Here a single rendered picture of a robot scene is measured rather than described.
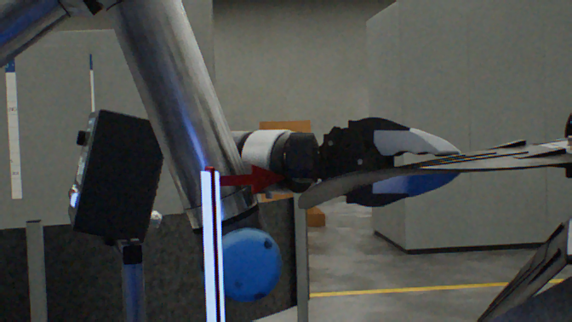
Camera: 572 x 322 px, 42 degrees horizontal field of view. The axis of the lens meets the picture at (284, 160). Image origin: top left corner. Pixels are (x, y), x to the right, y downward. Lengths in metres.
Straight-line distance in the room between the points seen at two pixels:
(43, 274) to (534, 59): 5.55
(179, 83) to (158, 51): 0.04
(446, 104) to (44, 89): 3.47
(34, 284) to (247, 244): 1.55
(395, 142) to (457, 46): 6.13
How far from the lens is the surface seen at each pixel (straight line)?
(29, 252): 2.26
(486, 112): 6.94
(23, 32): 0.92
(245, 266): 0.77
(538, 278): 0.84
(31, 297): 2.28
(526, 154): 0.69
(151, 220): 1.22
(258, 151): 0.86
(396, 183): 0.77
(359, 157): 0.79
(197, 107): 0.77
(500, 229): 7.07
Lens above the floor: 1.23
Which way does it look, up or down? 3 degrees down
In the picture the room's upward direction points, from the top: 2 degrees counter-clockwise
